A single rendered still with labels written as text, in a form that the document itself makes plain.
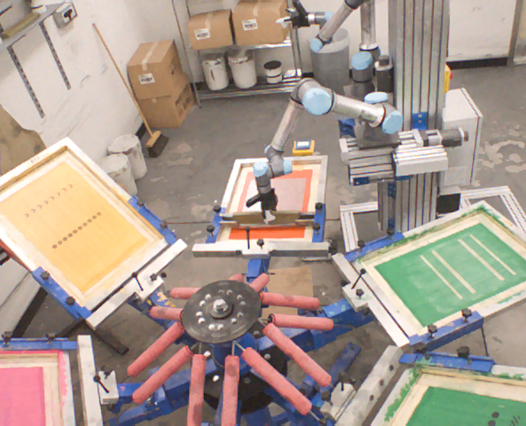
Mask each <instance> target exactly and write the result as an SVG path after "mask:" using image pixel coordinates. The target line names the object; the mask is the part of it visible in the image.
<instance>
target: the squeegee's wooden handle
mask: <svg viewBox="0 0 526 426"><path fill-rule="evenodd" d="M269 212H270V215H271V216H274V217H275V218H274V219H273V220H271V221H268V223H295V220H300V215H299V210H282V211H269ZM232 217H233V221H237V223H238V225H239V224H266V223H265V222H264V220H263V215H262V211H248V212H233V214H232Z"/></svg>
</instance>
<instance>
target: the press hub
mask: <svg viewBox="0 0 526 426"><path fill-rule="evenodd" d="M260 312H261V301H260V298H259V295H258V294H257V292H256V291H255V289H254V288H252V287H251V286H250V285H248V284H246V283H244V282H242V281H238V280H219V281H215V282H212V283H209V284H207V285H206V286H204V287H202V288H200V289H199V290H197V291H196V292H195V293H194V294H193V295H192V296H191V297H189V298H188V300H187V302H186V304H185V306H184V309H183V313H182V322H183V326H184V329H185V331H187V332H188V334H189V335H190V336H191V337H192V338H193V339H194V340H196V341H198V342H200V343H202V344H201V354H204V355H205V357H207V359H206V361H207V360H209V359H212V360H213V363H214V365H216V367H217V369H218V370H217V371H215V372H212V373H210V374H208V375H205V382H204V393H203V400H204V401H205V402H206V403H207V404H208V405H209V406H211V407H212V408H214V409H215V410H216V411H217V408H218V403H219V399H220V396H221V392H222V388H223V384H224V372H225V360H226V357H228V355H232V341H236V342H237V343H238V344H239V345H240V346H241V347H242V348H243V349H244V350H245V349H246V348H248V347H249V348H250V347H252V348H253V349H254V350H255V351H256V352H257V353H258V354H259V355H260V356H261V357H263V358H264V359H265V360H266V361H267V362H268V363H269V364H270V365H271V366H272V367H273V368H274V369H276V370H277V371H279V372H280V373H281V374H283V375H284V376H285V377H286V378H287V374H288V365H287V357H285V353H284V352H283V351H282V350H281V349H280V348H279V347H277V346H273V347H271V348H270V349H267V350H265V351H261V352H260V348H259V345H258V342H257V341H256V340H258V339H261V338H263V337H265V335H264V334H263V329H264V328H265V326H264V325H263V324H261V323H260V322H259V321H258V318H259V316H260ZM248 331H249V333H248ZM206 344H214V345H213V347H212V348H210V347H209V346H207V345H206ZM242 352H243V350H242V349H241V348H239V347H238V346H237V345H236V344H234V356H238V358H239V382H238V397H237V401H239V400H242V402H241V407H240V411H239V413H240V415H243V418H245V420H246V423H247V426H276V424H275V422H274V421H273V420H272V419H271V414H270V410H269V408H268V405H269V404H270V403H271V402H272V401H273V398H271V397H270V396H268V395H267V394H265V393H264V392H263V391H265V390H266V389H267V388H268V387H269V384H268V383H265V382H264V381H262V380H261V379H259V378H258V377H256V376H255V375H254V374H252V373H251V372H249V370H250V369H251V368H252V367H251V366H250V365H249V364H248V363H247V362H246V361H245V360H244V359H243V358H242V357H241V354H242Z"/></svg>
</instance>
